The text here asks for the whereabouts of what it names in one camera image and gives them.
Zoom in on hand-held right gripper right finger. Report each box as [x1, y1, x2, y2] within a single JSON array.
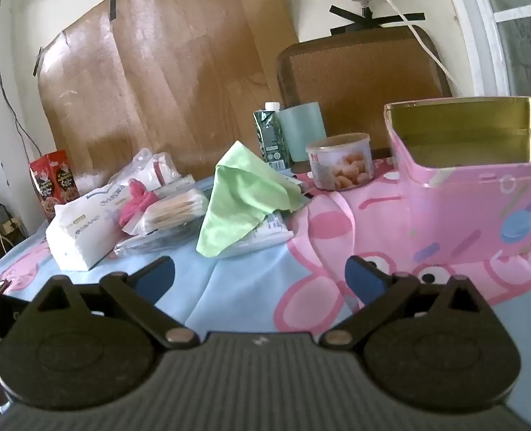
[[319, 255, 491, 351]]

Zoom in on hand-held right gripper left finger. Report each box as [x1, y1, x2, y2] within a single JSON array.
[[23, 255, 200, 351]]

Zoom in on pink cloth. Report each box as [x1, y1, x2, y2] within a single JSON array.
[[119, 180, 158, 234]]

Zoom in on light green cloth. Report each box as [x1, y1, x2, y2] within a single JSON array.
[[197, 140, 303, 258]]

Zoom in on pink tin box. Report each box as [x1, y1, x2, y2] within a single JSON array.
[[383, 96, 531, 261]]

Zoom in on clear plastic packet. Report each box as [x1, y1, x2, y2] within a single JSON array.
[[113, 229, 203, 256]]

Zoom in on clear bag of beige sticks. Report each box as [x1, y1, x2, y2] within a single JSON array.
[[133, 187, 210, 236]]

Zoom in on white tissue pack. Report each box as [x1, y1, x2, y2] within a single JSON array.
[[45, 184, 140, 272]]

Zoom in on power strip with plugs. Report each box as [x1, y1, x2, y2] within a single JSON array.
[[0, 202, 28, 252]]

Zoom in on cartoon pig printed blanket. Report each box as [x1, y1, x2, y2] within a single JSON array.
[[0, 157, 531, 409]]

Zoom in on grey printed packet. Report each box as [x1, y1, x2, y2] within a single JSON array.
[[221, 211, 295, 261]]

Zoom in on white and red packets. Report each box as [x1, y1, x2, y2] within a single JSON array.
[[108, 148, 194, 194]]

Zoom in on round nut can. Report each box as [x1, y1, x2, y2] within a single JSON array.
[[305, 133, 375, 191]]

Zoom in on red snack box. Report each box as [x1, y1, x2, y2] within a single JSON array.
[[29, 150, 80, 221]]

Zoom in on teal cup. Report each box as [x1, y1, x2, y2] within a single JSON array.
[[277, 102, 328, 163]]

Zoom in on green drink carton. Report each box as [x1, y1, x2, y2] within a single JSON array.
[[253, 101, 293, 172]]

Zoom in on brown chair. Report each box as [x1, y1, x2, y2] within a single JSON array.
[[277, 24, 454, 176]]

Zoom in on white framed frosted window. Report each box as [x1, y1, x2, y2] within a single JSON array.
[[440, 0, 531, 99]]

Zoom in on black wall cable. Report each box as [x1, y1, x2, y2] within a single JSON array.
[[0, 0, 46, 176]]

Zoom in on white cable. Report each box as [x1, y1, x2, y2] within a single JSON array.
[[364, 0, 459, 95]]

